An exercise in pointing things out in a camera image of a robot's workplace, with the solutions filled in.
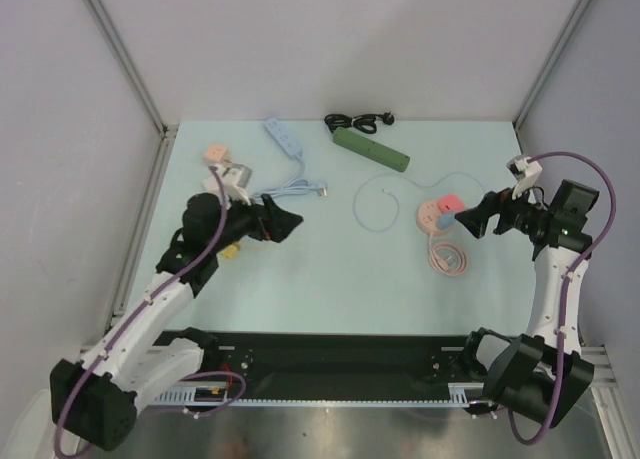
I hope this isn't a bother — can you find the aluminium frame post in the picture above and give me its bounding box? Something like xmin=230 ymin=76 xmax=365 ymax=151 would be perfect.
xmin=72 ymin=0 xmax=179 ymax=140
xmin=512 ymin=0 xmax=595 ymax=134

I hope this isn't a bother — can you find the light blue cube charger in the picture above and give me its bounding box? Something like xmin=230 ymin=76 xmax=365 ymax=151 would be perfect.
xmin=436 ymin=213 xmax=456 ymax=231

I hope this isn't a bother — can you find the small yellow orange adapter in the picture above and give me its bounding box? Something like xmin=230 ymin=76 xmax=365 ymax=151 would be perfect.
xmin=220 ymin=243 xmax=241 ymax=260

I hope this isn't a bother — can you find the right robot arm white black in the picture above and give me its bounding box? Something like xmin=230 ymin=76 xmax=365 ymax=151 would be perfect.
xmin=455 ymin=180 xmax=599 ymax=427

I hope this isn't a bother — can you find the pink coiled USB cable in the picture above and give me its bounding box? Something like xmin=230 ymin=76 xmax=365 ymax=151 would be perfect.
xmin=427 ymin=231 xmax=471 ymax=278

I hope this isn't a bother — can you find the left aluminium frame post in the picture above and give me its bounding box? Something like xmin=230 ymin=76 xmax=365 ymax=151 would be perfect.
xmin=72 ymin=0 xmax=179 ymax=140

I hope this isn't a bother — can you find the pink round socket hub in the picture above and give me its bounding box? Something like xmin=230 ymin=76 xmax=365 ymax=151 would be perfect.
xmin=416 ymin=200 xmax=452 ymax=236

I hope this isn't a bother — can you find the right aluminium frame post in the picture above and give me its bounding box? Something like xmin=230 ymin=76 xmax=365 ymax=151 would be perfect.
xmin=512 ymin=0 xmax=595 ymax=134

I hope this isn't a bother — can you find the green power strip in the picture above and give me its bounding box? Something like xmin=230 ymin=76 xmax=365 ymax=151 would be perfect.
xmin=332 ymin=128 xmax=410 ymax=172

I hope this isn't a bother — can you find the white Honor charger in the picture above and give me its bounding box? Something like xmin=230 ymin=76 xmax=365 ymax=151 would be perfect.
xmin=202 ymin=176 xmax=219 ymax=193

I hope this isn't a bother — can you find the grey cable duct rail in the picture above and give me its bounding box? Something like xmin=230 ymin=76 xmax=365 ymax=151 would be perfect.
xmin=151 ymin=381 xmax=482 ymax=410

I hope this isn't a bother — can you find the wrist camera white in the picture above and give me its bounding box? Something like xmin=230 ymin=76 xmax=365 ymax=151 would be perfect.
xmin=209 ymin=162 xmax=252 ymax=204
xmin=506 ymin=155 xmax=542 ymax=200

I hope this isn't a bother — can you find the black power cable with plug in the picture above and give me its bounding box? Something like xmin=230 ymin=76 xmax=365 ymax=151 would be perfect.
xmin=323 ymin=109 xmax=396 ymax=134

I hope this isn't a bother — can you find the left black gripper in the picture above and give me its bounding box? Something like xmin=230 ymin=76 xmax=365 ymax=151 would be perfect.
xmin=208 ymin=187 xmax=302 ymax=254

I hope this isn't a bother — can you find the pink deer cube socket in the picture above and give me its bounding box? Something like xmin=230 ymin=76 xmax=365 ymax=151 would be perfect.
xmin=203 ymin=144 xmax=231 ymax=163

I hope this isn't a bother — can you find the white thin USB cable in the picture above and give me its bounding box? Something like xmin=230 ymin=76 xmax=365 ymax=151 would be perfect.
xmin=352 ymin=172 xmax=489 ymax=234

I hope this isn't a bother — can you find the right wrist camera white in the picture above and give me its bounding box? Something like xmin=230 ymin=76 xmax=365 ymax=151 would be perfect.
xmin=506 ymin=155 xmax=542 ymax=200

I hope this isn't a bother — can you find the red pink cube charger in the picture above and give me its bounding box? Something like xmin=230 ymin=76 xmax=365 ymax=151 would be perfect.
xmin=436 ymin=194 xmax=466 ymax=214

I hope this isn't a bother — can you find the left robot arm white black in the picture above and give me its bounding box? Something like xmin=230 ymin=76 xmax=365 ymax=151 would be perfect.
xmin=50 ymin=193 xmax=303 ymax=458

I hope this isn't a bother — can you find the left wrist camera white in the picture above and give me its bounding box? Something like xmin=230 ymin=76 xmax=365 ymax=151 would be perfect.
xmin=209 ymin=162 xmax=252 ymax=204

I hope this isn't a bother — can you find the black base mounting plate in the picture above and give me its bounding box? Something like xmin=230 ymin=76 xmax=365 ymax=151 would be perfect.
xmin=202 ymin=332 xmax=487 ymax=394

